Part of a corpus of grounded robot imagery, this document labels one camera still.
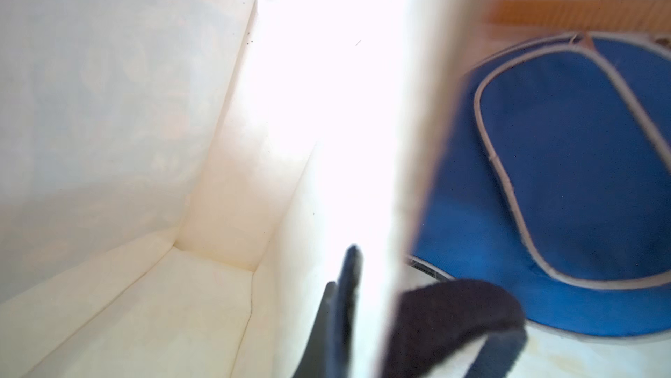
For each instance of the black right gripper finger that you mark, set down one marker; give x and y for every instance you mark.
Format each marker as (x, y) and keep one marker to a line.
(328, 351)

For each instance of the white canvas tote bag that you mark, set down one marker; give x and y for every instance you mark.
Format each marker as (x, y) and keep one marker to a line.
(181, 178)

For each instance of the dark blue paddle case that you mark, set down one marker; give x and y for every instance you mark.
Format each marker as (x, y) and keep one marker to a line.
(555, 183)

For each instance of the wooden two-tier shelf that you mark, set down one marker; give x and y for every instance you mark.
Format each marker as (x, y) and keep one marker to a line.
(599, 15)

